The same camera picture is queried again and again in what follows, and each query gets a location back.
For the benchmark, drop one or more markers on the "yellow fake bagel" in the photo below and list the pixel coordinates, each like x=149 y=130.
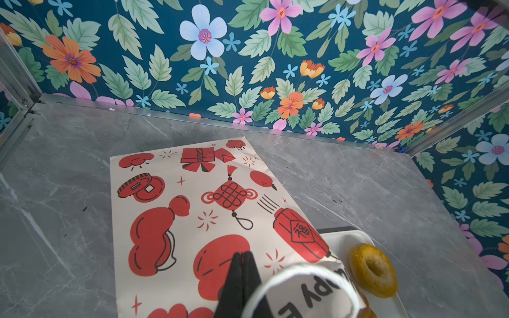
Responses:
x=373 y=271

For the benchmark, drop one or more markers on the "white rectangular tray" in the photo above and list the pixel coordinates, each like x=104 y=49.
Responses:
x=341 y=240

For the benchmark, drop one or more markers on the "red white paper bag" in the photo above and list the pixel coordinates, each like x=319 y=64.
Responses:
x=180 y=214

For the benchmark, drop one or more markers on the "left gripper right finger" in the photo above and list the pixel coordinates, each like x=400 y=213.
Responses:
x=251 y=280

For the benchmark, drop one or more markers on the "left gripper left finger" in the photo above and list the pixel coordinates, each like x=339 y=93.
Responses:
x=231 y=300

